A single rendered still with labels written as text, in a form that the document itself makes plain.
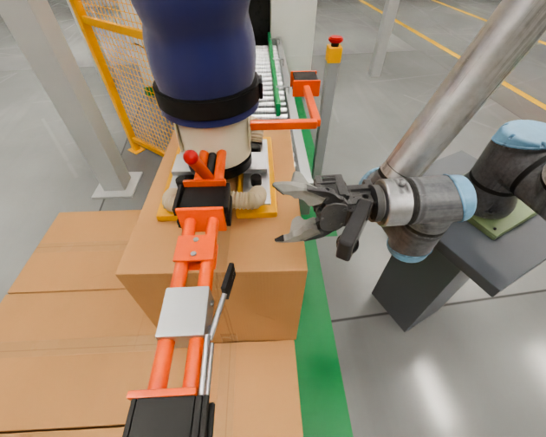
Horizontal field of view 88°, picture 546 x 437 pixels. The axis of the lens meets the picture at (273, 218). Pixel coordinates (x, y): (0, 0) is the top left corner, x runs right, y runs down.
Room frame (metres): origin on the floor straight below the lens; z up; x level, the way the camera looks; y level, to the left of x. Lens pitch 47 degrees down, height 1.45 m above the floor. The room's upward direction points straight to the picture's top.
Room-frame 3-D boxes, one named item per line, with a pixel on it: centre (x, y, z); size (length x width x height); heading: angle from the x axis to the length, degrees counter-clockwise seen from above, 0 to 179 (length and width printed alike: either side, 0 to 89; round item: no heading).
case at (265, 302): (0.61, 0.13, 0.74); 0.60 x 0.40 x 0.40; 1
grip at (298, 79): (0.94, -0.10, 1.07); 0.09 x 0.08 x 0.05; 93
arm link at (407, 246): (0.41, -0.31, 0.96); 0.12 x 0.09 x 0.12; 17
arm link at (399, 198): (0.38, -0.22, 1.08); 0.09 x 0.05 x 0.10; 4
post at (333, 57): (1.59, -0.31, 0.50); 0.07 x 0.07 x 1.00; 3
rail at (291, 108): (2.18, -0.11, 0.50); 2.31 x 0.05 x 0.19; 3
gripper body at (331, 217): (0.39, -0.14, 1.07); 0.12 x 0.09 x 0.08; 94
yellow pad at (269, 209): (0.63, 0.05, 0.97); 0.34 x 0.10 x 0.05; 3
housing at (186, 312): (0.16, 0.12, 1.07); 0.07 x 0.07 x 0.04; 3
